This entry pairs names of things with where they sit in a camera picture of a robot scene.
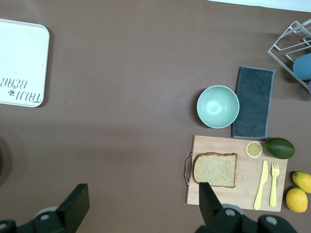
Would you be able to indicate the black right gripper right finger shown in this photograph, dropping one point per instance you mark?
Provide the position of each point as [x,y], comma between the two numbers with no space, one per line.
[209,206]

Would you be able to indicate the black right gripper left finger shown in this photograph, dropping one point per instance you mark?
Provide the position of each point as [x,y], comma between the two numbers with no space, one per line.
[73,204]

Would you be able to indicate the brown bread slice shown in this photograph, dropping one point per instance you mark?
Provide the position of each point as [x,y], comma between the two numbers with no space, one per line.
[215,170]

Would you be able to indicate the yellow cheese sticks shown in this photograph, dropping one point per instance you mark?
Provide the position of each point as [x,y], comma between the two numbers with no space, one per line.
[261,184]

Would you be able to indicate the wooden cutting board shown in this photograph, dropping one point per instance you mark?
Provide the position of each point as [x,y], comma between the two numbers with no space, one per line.
[218,145]

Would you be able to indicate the yellow plastic fork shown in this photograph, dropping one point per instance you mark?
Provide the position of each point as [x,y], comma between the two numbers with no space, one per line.
[274,184]

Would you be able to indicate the lemon slice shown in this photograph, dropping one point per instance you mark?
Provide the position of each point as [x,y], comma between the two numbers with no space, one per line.
[254,149]

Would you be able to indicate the whole yellow lemon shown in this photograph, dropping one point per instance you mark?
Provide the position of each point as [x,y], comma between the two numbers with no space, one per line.
[303,181]
[296,200]

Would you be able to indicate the green avocado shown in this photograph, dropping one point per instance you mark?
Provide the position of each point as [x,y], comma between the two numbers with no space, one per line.
[279,148]

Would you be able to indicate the mint green bowl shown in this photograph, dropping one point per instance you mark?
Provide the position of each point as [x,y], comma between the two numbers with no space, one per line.
[218,106]

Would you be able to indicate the dark grey cloth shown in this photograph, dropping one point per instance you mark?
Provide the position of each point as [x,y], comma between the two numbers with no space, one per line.
[253,104]

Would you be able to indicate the cream tray with bear print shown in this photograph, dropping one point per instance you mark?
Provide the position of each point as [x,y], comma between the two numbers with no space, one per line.
[22,60]

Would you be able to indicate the purple cup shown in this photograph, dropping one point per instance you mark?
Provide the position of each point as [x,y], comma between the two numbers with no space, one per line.
[309,87]

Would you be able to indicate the blue cup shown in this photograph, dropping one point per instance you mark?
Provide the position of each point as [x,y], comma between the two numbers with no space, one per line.
[303,66]

